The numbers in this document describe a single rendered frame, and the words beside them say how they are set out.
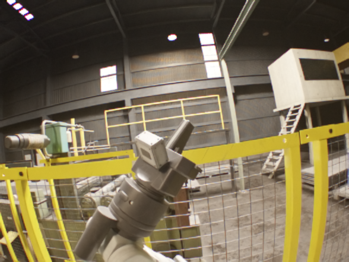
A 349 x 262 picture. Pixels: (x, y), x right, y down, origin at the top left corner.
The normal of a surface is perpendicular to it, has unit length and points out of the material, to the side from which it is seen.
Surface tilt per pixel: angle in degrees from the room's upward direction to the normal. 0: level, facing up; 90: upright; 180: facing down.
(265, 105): 90
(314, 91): 90
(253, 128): 90
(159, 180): 60
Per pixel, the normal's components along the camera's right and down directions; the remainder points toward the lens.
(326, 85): 0.00, -0.05
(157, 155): 0.70, 0.27
